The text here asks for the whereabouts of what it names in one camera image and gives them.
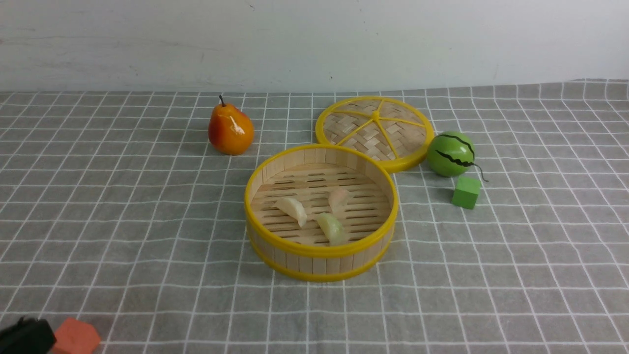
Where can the black object at corner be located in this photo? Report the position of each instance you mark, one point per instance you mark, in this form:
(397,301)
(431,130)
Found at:
(27,336)

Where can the orange red toy pear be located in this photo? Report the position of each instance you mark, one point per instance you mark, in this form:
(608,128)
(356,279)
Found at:
(230,131)

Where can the green toy watermelon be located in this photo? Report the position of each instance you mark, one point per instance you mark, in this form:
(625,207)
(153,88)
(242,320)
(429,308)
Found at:
(451,154)

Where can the yellow rimmed bamboo steamer tray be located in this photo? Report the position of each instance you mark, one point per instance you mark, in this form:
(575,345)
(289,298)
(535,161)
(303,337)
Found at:
(308,174)

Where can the pink tinted dumpling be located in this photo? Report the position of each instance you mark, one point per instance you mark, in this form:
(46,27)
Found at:
(337,199)

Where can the white dumpling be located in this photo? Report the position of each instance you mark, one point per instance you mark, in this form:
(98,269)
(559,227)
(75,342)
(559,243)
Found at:
(294,209)

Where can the grey checked tablecloth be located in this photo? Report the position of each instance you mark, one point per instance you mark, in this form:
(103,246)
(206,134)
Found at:
(116,211)

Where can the green foam cube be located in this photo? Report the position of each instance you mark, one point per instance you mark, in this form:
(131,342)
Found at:
(466,192)

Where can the orange red foam block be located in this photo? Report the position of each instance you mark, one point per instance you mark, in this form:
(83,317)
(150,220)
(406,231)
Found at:
(75,337)

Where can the pale green dumpling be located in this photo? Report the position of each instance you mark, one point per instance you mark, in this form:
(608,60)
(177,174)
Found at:
(333,229)

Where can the yellow rimmed woven steamer lid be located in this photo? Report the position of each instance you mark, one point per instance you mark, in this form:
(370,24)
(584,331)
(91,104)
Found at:
(391,132)

